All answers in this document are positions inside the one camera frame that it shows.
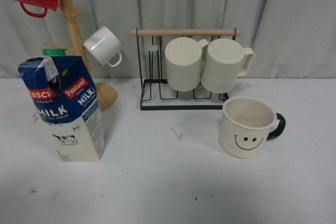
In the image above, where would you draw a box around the blue white milk carton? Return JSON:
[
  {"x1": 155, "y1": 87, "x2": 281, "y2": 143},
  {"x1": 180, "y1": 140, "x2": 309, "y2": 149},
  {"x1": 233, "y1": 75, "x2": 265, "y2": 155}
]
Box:
[{"x1": 18, "y1": 48, "x2": 106, "y2": 162}]

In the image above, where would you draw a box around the black wire cup rack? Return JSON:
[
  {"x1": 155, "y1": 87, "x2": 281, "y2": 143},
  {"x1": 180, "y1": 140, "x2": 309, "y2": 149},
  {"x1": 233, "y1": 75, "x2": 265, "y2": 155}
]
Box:
[{"x1": 131, "y1": 28, "x2": 242, "y2": 111}]

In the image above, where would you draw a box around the cream ribbed cup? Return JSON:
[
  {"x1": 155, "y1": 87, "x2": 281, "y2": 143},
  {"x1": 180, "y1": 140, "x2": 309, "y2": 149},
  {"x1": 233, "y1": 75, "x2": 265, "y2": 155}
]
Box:
[
  {"x1": 165, "y1": 37, "x2": 209, "y2": 92},
  {"x1": 201, "y1": 38, "x2": 255, "y2": 93}
]

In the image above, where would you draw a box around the cream ribbed cup right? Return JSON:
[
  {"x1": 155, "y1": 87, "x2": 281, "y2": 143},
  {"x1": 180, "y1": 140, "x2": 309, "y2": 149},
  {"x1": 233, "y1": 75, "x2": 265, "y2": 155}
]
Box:
[{"x1": 201, "y1": 38, "x2": 255, "y2": 93}]

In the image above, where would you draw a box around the cream ribbed cup left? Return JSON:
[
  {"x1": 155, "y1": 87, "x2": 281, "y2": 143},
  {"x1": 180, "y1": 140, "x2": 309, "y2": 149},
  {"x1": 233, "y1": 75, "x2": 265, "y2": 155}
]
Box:
[{"x1": 165, "y1": 37, "x2": 209, "y2": 92}]

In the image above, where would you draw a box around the wooden mug tree stand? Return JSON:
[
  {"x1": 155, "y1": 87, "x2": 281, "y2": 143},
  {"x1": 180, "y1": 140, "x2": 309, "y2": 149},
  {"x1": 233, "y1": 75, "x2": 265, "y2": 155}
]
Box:
[{"x1": 58, "y1": 0, "x2": 118, "y2": 110}]

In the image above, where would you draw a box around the white plastic mug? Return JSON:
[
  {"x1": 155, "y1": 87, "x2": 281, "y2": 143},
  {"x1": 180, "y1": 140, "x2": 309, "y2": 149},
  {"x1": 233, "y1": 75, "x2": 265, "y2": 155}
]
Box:
[{"x1": 83, "y1": 27, "x2": 122, "y2": 67}]

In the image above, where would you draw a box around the cream smiley face mug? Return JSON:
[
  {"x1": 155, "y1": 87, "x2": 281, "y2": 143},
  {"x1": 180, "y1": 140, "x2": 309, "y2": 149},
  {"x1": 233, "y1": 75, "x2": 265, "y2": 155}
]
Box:
[{"x1": 218, "y1": 97, "x2": 286, "y2": 158}]

